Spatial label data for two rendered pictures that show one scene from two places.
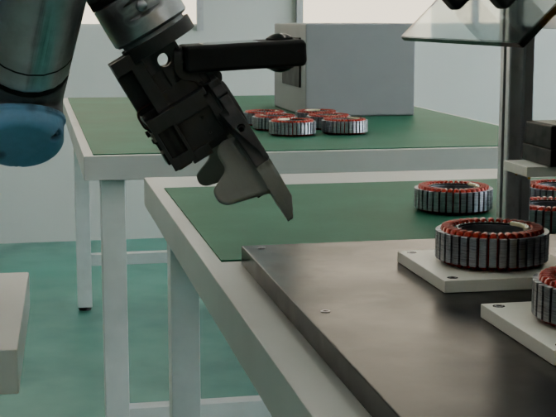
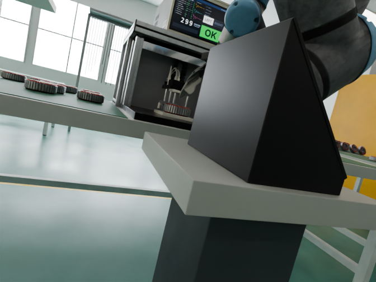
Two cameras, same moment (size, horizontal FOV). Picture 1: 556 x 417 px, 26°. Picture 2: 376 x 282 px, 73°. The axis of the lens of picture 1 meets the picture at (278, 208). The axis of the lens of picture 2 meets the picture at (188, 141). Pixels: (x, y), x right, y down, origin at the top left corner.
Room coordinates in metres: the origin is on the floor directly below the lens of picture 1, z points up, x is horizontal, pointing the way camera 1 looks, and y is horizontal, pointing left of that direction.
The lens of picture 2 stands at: (1.30, 0.84, 0.82)
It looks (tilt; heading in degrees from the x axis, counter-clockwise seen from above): 7 degrees down; 259
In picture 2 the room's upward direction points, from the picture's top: 13 degrees clockwise
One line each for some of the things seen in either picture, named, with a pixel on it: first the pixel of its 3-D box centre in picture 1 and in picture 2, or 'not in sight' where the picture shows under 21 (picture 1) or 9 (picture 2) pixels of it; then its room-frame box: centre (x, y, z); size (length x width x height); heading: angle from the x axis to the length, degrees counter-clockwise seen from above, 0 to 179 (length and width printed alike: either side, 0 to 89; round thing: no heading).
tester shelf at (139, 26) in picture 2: not in sight; (192, 55); (1.13, -0.55, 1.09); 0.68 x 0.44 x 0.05; 11
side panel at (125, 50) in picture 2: not in sight; (122, 74); (1.46, -0.57, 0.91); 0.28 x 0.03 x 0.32; 101
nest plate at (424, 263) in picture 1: (491, 267); (175, 116); (1.18, -0.21, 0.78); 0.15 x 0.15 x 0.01; 11
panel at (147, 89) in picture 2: not in sight; (189, 88); (1.11, -0.49, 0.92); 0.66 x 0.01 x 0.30; 11
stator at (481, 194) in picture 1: (452, 197); (41, 86); (1.71, -0.25, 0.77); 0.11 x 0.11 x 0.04
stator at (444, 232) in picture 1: (491, 243); (177, 109); (1.18, -0.21, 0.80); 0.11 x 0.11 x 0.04
